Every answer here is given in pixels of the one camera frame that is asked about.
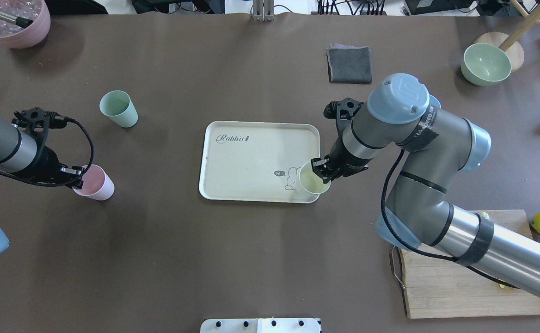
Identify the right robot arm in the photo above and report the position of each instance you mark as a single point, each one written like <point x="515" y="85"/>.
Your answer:
<point x="439" y="144"/>

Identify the aluminium frame post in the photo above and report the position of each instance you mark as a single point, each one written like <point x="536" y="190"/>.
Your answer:
<point x="263" y="10"/>

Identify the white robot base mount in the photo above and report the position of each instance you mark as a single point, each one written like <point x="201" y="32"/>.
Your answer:
<point x="262" y="325"/>

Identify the green plastic cup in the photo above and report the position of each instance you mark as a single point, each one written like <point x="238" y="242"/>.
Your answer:
<point x="118" y="107"/>

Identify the cream rabbit tray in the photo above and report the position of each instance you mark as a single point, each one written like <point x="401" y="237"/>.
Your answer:
<point x="257" y="161"/>

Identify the pink bowl with ice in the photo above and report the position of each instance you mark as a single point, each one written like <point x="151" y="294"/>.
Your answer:
<point x="16" y="37"/>

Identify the green bowl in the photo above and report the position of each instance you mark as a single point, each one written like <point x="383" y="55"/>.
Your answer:
<point x="485" y="64"/>

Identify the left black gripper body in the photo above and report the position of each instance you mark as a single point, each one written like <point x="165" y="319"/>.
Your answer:
<point x="46" y="164"/>

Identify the wooden cup stand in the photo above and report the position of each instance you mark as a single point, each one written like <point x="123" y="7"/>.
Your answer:
<point x="509" y="43"/>

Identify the pink plastic cup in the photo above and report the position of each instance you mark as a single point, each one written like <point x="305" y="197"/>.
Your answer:
<point x="96" y="185"/>

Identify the yellow plastic cup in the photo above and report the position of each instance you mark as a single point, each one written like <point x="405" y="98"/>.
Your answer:
<point x="308" y="182"/>

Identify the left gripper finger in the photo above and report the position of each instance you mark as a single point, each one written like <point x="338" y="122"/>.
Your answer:
<point x="75" y="184"/>
<point x="75" y="171"/>

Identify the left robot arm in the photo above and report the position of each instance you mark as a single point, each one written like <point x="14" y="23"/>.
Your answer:
<point x="24" y="155"/>

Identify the grey folded cloth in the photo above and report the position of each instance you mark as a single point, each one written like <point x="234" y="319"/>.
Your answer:
<point x="349" y="64"/>

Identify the metal tongs in bowl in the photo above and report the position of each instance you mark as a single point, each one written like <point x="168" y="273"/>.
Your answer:
<point x="15" y="20"/>

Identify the wooden cutting board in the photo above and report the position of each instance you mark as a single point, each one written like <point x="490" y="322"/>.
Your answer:
<point x="434" y="288"/>

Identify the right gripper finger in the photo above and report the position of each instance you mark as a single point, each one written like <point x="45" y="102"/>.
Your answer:
<point x="326" y="175"/>
<point x="319" y="163"/>

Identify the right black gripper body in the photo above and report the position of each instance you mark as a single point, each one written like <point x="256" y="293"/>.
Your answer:
<point x="342" y="163"/>

